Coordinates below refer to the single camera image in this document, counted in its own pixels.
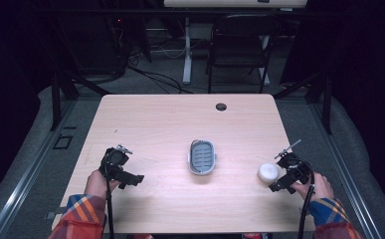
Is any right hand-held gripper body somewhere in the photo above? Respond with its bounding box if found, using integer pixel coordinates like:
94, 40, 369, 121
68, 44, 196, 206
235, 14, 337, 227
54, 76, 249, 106
274, 138, 311, 185

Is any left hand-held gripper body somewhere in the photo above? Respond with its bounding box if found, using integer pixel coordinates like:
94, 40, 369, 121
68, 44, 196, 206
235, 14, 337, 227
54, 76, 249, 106
98, 143, 133, 182

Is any grey oval soap dish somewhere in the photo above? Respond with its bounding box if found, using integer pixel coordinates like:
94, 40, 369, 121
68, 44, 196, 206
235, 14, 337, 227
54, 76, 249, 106
187, 138, 218, 176

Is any person's right hand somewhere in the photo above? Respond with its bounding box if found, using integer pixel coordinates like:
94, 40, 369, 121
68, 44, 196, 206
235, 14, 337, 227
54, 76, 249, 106
290, 171, 335, 202

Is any person's left hand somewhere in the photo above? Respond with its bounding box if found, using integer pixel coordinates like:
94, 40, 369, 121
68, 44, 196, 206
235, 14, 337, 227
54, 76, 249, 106
84, 169, 120, 201

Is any black folding chair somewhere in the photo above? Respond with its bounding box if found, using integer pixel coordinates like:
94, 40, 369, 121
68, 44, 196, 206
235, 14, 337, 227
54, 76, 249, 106
206, 13, 283, 95

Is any white desk leg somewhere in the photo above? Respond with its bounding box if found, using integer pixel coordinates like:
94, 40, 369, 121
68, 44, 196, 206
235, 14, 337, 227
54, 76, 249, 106
182, 17, 194, 86

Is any white desk top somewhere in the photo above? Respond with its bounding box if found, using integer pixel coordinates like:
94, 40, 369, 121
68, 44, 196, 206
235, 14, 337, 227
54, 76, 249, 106
163, 0, 308, 9

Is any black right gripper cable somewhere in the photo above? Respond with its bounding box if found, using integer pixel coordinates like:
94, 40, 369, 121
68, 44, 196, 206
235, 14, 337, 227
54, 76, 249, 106
296, 159, 316, 239

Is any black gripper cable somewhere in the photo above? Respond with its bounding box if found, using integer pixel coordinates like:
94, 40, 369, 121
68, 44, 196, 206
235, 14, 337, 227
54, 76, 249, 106
296, 159, 316, 239
103, 165, 115, 239

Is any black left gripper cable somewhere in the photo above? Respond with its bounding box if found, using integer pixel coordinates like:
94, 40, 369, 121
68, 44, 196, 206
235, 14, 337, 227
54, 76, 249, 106
103, 165, 115, 239

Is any aluminium floor rail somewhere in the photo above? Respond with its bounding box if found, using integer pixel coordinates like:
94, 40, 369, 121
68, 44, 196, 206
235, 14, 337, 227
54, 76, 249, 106
307, 103, 383, 239
0, 99, 79, 239

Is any black metal frame stand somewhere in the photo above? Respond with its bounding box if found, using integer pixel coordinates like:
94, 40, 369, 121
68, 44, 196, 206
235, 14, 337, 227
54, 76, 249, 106
49, 71, 111, 131
273, 71, 333, 135

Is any black floor cable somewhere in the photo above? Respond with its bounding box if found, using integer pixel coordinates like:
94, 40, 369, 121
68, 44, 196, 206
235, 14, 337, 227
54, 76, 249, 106
126, 64, 194, 95

